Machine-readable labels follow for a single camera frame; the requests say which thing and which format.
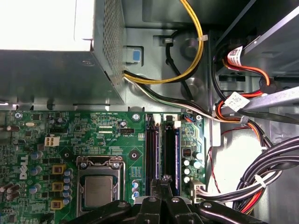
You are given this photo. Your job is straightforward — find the black RAM slot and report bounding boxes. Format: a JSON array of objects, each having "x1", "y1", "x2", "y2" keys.
[
  {"x1": 164, "y1": 114, "x2": 176, "y2": 185},
  {"x1": 145, "y1": 114, "x2": 156, "y2": 196}
]

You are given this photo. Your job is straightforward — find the green motherboard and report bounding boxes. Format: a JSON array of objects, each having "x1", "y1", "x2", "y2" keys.
[{"x1": 0, "y1": 110, "x2": 207, "y2": 224}]

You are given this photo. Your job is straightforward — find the metal locking lever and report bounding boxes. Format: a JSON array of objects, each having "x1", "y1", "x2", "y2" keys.
[{"x1": 118, "y1": 160, "x2": 126, "y2": 201}]

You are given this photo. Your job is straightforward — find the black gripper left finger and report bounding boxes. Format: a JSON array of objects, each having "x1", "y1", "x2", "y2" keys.
[{"x1": 66, "y1": 178, "x2": 164, "y2": 224}]

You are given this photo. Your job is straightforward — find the yellow wire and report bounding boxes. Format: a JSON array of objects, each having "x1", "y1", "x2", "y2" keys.
[{"x1": 123, "y1": 0, "x2": 203, "y2": 85}]

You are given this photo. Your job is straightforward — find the white power socket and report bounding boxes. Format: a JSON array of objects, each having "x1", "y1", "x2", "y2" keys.
[{"x1": 43, "y1": 136, "x2": 60, "y2": 148}]

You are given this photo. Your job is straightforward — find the white motherboard connector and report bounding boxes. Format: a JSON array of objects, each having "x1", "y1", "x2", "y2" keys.
[{"x1": 189, "y1": 179, "x2": 206, "y2": 204}]

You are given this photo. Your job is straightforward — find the black PC case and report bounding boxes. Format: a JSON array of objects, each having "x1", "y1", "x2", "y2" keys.
[{"x1": 0, "y1": 0, "x2": 299, "y2": 224}]

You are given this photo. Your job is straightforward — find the blue power supply tab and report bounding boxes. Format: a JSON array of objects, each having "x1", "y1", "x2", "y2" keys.
[{"x1": 121, "y1": 45, "x2": 143, "y2": 64}]

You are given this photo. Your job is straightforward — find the metal drive cage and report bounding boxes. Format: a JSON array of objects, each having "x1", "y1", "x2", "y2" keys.
[{"x1": 214, "y1": 0, "x2": 299, "y2": 122}]

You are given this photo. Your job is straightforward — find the orange wire bundle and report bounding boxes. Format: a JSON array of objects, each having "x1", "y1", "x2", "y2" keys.
[{"x1": 232, "y1": 186, "x2": 267, "y2": 217}]

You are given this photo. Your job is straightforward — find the metal CPU socket cover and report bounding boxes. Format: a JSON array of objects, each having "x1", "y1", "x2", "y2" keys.
[{"x1": 76, "y1": 155, "x2": 126, "y2": 219}]

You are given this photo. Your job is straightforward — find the orange red power wires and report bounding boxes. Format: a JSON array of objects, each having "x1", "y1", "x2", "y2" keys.
[{"x1": 211, "y1": 45, "x2": 278, "y2": 151}]

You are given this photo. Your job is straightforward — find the grey power supply unit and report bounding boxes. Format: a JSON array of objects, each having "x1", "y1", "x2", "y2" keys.
[{"x1": 0, "y1": 0, "x2": 127, "y2": 106}]

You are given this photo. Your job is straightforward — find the black white wire bundle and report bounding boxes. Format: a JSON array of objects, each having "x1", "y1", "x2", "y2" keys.
[{"x1": 122, "y1": 76, "x2": 220, "y2": 122}]

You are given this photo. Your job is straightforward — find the silver CPU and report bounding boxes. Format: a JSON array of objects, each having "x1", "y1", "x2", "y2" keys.
[{"x1": 84, "y1": 176, "x2": 113, "y2": 208}]

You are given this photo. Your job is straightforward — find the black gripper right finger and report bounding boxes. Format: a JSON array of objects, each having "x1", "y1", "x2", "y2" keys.
[{"x1": 162, "y1": 174, "x2": 266, "y2": 224}]

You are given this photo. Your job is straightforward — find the thick black cable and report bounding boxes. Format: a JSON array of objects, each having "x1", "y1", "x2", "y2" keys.
[{"x1": 164, "y1": 30, "x2": 195, "y2": 101}]

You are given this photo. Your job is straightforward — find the black cable bundle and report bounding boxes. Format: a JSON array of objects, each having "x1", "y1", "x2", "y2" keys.
[{"x1": 198, "y1": 136, "x2": 299, "y2": 212}]

